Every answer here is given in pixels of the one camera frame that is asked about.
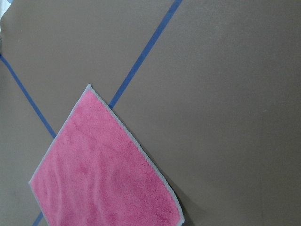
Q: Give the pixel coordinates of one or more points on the brown paper table cover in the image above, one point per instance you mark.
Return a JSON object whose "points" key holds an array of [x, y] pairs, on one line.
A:
{"points": [[216, 104]]}

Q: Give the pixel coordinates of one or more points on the pink towel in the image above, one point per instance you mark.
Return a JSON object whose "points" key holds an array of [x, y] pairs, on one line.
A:
{"points": [[95, 173]]}

